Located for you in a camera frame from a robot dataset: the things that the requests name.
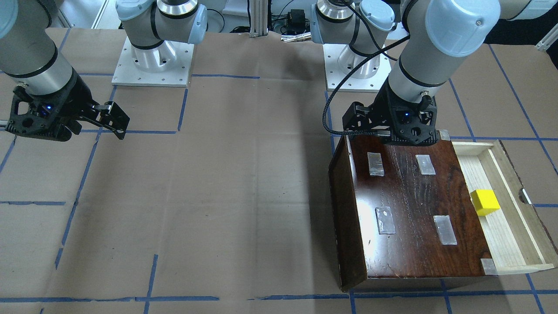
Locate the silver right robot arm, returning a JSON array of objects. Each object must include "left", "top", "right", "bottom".
[{"left": 0, "top": 0, "right": 208, "bottom": 142}]

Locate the aluminium frame post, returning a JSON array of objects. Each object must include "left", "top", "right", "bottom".
[{"left": 248, "top": 0, "right": 271, "bottom": 38}]

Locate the light wooden drawer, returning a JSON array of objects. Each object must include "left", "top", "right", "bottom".
[{"left": 453, "top": 141, "right": 558, "bottom": 276}]

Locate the dark wooden drawer cabinet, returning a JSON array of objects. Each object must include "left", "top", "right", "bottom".
[{"left": 329, "top": 136, "right": 491, "bottom": 292}]

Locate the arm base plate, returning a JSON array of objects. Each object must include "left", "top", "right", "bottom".
[
  {"left": 323, "top": 44, "right": 391, "bottom": 92},
  {"left": 112, "top": 38, "right": 195, "bottom": 87}
]

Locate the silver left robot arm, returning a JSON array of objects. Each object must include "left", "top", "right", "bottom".
[{"left": 310, "top": 0, "right": 556, "bottom": 146}]

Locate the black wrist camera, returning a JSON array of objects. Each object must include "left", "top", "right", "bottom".
[
  {"left": 385, "top": 105, "right": 440, "bottom": 147},
  {"left": 5, "top": 85, "right": 54, "bottom": 139}
]

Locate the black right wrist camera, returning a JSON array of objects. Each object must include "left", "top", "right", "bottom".
[{"left": 5, "top": 85, "right": 54, "bottom": 139}]

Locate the brown paper table mat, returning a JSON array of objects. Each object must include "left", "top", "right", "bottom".
[{"left": 0, "top": 28, "right": 557, "bottom": 314}]

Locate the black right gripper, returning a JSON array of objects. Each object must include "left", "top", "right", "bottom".
[{"left": 6, "top": 70, "right": 130, "bottom": 142}]

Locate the yellow block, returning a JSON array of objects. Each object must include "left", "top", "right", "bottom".
[{"left": 470, "top": 189, "right": 501, "bottom": 216}]

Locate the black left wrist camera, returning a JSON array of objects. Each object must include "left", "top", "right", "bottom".
[{"left": 385, "top": 105, "right": 440, "bottom": 147}]

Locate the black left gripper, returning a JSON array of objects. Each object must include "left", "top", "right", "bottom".
[{"left": 342, "top": 83, "right": 439, "bottom": 146}]

